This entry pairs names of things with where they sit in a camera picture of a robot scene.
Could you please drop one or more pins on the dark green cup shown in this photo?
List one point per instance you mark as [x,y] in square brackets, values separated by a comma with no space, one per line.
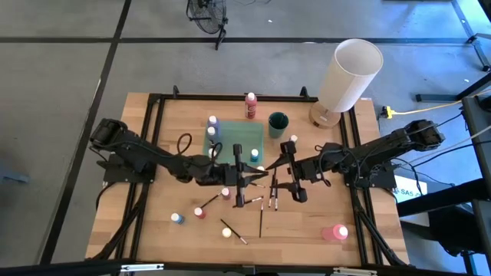
[277,128]

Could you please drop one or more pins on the large dark blue paint bottle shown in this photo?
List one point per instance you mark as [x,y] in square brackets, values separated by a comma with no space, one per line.
[213,137]

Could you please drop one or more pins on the black metal stand leg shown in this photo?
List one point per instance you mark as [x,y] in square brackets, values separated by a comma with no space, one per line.
[441,96]

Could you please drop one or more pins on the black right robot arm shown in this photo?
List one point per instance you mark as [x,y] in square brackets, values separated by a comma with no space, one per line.
[383,147]

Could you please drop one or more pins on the small blue paint bottle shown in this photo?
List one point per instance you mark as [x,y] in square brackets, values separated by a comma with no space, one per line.
[176,218]
[254,155]

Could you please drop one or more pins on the large pink paint bottle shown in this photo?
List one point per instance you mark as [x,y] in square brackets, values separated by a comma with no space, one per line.
[335,232]

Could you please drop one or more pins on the black crossbar silver brackets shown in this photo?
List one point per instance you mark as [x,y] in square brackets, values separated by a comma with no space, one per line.
[76,268]

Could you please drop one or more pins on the black box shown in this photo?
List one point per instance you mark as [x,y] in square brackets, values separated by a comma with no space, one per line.
[456,230]

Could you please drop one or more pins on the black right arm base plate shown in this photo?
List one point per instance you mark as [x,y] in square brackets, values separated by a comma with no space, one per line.
[385,181]

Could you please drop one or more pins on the small magenta paint bottle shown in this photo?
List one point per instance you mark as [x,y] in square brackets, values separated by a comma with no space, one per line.
[225,193]

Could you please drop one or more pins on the grey metal piece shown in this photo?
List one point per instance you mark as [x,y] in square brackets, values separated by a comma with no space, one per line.
[15,178]

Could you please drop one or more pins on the large purple paint bottle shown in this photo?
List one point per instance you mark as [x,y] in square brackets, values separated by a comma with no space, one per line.
[213,122]

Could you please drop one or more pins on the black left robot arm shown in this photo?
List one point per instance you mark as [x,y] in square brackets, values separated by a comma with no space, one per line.
[153,152]

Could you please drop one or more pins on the small red paint bottle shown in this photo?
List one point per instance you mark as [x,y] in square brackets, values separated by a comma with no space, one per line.
[199,212]

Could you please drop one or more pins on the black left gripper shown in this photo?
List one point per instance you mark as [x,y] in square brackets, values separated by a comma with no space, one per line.
[230,174]

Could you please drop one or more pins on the small lemon yellow paint bottle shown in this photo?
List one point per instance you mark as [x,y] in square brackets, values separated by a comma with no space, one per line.
[226,232]

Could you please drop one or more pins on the small orange paint bottle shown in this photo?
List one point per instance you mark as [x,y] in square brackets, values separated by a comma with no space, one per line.
[212,153]

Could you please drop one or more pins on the white label sheet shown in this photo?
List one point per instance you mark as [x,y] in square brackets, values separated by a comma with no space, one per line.
[406,190]

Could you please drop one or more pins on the large red paint bottle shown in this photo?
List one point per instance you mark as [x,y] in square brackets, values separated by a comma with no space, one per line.
[251,105]

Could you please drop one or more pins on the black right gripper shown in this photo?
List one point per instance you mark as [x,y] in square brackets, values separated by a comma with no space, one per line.
[307,170]

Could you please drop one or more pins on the black metal beam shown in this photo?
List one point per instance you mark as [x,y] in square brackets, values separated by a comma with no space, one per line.
[441,197]

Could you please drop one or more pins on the white shade wooden lamp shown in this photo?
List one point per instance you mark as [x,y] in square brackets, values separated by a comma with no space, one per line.
[356,76]

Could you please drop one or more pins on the small golden yellow paint bottle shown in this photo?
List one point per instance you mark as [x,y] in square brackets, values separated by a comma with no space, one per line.
[261,168]

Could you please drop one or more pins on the teal translucent plastic tray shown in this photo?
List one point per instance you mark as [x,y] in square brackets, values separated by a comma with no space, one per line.
[238,136]

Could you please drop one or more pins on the small green paint bottle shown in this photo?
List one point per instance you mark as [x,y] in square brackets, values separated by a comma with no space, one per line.
[293,138]

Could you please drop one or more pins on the black aluminium table frame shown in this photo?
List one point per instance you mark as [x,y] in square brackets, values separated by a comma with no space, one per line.
[230,97]

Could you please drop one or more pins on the black metal stand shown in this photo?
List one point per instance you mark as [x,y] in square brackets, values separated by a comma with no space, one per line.
[475,40]

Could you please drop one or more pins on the black floor fan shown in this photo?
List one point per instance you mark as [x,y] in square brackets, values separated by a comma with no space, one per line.
[207,15]

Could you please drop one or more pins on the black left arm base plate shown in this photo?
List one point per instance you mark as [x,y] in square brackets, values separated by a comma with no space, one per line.
[122,176]

